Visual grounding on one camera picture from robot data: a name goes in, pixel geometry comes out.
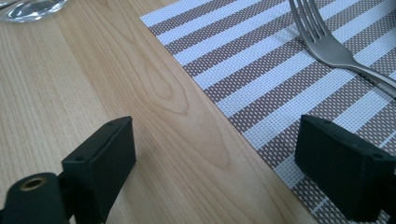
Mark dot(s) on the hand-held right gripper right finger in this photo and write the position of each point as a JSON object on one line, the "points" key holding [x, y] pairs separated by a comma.
{"points": [[345, 174]]}

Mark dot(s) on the silver metal fork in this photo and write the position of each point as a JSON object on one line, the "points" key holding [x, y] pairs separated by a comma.
{"points": [[327, 46]]}

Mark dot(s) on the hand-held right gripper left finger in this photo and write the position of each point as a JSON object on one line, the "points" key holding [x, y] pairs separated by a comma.
{"points": [[99, 174]]}

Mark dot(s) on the striped woven placemat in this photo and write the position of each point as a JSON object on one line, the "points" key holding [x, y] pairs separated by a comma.
{"points": [[280, 77]]}

